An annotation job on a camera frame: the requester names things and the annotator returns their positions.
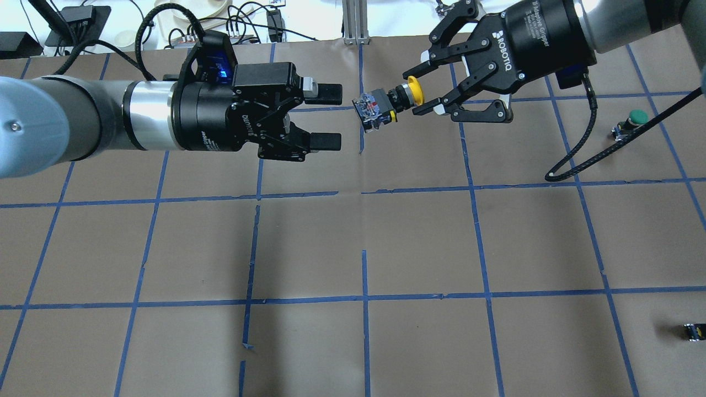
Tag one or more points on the aluminium frame post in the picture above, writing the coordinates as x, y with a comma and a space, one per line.
355, 26

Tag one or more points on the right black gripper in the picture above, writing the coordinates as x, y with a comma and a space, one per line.
538, 36

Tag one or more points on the red-green push button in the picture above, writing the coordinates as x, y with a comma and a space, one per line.
623, 129

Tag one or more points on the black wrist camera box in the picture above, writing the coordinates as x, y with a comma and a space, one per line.
211, 60

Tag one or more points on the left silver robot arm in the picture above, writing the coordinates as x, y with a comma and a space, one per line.
55, 119

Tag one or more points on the small black contact block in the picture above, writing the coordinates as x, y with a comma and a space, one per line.
694, 332

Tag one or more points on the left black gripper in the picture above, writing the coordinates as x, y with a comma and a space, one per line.
212, 118

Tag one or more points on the yellow push button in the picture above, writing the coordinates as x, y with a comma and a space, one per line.
379, 107

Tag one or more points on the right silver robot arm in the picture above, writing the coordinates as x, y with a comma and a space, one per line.
608, 25

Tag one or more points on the black power adapter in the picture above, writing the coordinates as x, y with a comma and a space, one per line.
74, 25

